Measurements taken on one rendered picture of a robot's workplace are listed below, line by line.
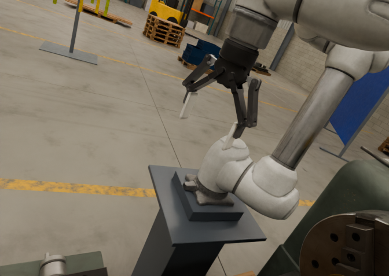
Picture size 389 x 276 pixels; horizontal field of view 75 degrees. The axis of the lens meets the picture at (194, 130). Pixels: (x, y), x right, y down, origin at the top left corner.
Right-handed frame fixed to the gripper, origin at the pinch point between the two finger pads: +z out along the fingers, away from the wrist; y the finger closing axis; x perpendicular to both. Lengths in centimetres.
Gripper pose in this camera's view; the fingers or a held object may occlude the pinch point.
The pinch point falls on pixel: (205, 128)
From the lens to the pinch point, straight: 59.7
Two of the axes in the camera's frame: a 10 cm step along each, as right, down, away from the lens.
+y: -7.1, -5.3, 4.7
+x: -6.1, 1.1, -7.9
